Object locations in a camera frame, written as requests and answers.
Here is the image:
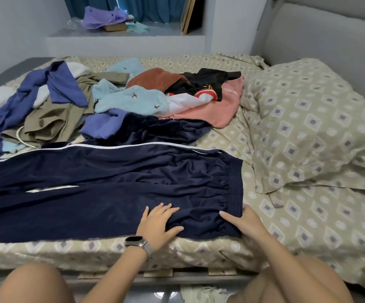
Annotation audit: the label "navy striped track pants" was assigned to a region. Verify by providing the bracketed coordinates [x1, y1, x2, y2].
[0, 141, 245, 245]

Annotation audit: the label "black garment yellow print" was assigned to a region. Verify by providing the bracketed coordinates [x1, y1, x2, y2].
[165, 68, 242, 101]

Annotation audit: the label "patterned beige pillow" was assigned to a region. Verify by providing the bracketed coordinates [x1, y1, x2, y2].
[240, 58, 365, 193]

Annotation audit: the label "clear plastic bag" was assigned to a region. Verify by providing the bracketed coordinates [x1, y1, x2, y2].
[65, 17, 85, 31]

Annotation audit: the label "person's right hand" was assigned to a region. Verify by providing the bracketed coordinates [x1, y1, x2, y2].
[218, 204, 268, 240]

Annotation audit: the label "small wooden box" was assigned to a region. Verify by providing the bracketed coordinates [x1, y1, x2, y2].
[102, 22, 128, 33]

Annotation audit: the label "leaning wooden picture frames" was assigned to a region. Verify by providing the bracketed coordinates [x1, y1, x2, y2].
[180, 0, 205, 35]

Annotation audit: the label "grey band wristwatch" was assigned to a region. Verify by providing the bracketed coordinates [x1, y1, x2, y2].
[123, 235, 153, 259]

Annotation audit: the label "light blue fleece garment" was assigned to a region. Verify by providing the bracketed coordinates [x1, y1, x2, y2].
[93, 58, 215, 119]

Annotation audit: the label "olive green trousers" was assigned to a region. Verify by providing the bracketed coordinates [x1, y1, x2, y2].
[1, 71, 129, 149]

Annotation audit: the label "person's right forearm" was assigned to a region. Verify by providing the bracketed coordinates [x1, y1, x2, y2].
[252, 227, 355, 303]

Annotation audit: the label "person's left leg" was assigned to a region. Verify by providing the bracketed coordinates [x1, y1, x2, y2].
[0, 262, 76, 303]

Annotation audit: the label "pink shirt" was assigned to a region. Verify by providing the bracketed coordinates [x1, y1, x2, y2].
[159, 75, 246, 129]

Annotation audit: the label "blue curtain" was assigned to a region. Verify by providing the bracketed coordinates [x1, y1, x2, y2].
[64, 0, 190, 24]

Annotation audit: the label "grey upholstered headboard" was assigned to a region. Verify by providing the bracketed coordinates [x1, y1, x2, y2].
[251, 0, 365, 117]

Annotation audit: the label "purple cloth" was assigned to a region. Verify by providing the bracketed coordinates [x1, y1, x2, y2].
[81, 5, 129, 30]

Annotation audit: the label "rust brown garment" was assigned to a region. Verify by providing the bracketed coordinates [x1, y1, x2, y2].
[126, 67, 191, 93]

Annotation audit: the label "light blue fleece pajama pants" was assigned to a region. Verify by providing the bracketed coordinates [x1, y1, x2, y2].
[1, 139, 27, 154]

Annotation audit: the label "person's left forearm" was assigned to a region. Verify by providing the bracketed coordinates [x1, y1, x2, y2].
[81, 246, 147, 303]

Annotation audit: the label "navy velvet garment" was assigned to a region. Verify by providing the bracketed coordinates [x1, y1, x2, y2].
[81, 112, 212, 148]

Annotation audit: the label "white shoe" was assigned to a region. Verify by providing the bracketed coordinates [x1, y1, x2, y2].
[181, 286, 234, 303]

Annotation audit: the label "person's left hand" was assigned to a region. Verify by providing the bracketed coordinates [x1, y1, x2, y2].
[135, 202, 185, 252]

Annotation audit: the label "teal small item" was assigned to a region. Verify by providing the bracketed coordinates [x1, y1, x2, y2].
[126, 21, 150, 33]

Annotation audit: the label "bed with patterned beige sheet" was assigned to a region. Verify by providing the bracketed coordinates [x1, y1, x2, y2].
[0, 0, 365, 303]

